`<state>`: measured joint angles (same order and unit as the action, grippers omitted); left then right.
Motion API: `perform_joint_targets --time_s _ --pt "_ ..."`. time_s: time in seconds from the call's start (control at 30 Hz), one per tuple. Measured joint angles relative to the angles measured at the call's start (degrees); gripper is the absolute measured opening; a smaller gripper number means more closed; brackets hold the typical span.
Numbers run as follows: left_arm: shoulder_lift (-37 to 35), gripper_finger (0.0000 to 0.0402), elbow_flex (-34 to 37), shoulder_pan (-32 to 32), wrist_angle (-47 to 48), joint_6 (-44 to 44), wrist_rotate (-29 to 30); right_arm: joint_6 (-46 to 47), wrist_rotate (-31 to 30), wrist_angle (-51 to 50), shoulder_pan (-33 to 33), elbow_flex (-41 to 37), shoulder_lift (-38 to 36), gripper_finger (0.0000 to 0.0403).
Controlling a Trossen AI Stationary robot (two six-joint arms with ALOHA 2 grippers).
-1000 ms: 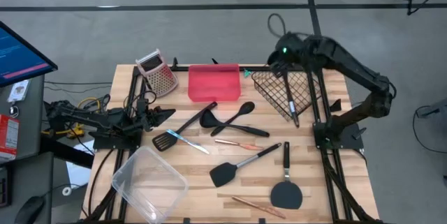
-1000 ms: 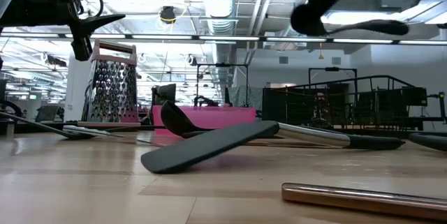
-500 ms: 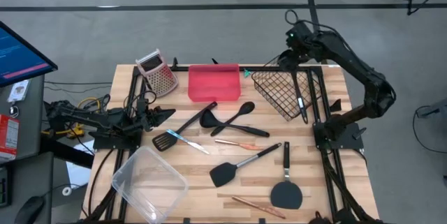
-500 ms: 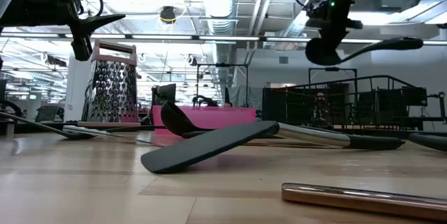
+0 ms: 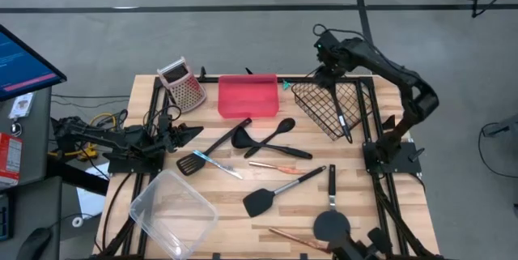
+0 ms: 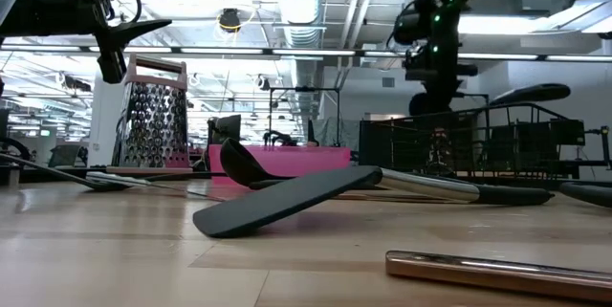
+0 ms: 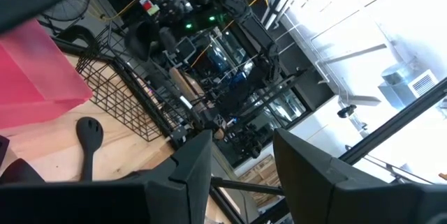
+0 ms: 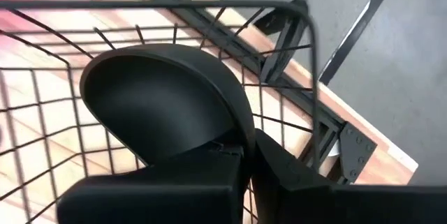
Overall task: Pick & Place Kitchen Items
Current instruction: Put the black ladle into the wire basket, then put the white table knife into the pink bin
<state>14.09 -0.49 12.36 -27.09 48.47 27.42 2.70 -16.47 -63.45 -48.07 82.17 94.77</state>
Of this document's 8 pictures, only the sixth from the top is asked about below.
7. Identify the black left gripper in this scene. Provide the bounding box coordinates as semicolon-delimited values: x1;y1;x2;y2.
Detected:
45;0;173;85

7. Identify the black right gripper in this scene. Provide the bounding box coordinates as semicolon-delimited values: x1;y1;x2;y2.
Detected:
404;47;480;117

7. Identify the black serving spoon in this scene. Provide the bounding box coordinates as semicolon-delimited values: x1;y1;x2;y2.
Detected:
488;82;572;107

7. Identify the blue silver knife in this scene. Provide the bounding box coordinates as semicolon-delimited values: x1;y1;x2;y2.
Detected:
84;170;227;203

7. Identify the copper knife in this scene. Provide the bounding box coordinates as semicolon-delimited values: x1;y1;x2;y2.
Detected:
384;249;612;304

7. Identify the black ladle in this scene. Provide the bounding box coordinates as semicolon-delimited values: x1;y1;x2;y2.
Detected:
219;137;307;191

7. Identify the pink steel box grater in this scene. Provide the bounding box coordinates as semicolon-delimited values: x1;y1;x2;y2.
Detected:
105;53;194;176

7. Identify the ceiling light strip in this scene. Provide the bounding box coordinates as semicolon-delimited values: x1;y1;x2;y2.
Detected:
0;44;612;63

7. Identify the pink plastic tray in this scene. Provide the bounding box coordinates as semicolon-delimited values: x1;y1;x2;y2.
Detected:
208;143;353;186

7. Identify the black background monitor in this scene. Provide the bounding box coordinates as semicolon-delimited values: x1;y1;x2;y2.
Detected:
207;114;243;155

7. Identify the black wire basket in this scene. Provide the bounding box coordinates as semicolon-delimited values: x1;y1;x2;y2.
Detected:
358;102;587;182

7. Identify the black yellow cable reel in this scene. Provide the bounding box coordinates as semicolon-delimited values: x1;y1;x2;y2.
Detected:
215;7;259;35

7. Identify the black background rig frame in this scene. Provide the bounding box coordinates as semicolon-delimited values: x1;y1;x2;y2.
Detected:
267;85;342;149

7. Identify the silver ventilation duct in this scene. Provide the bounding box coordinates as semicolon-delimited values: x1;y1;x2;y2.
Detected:
271;0;332;121

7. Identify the black aluminium table frame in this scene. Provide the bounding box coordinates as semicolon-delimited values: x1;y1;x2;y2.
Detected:
0;124;612;186

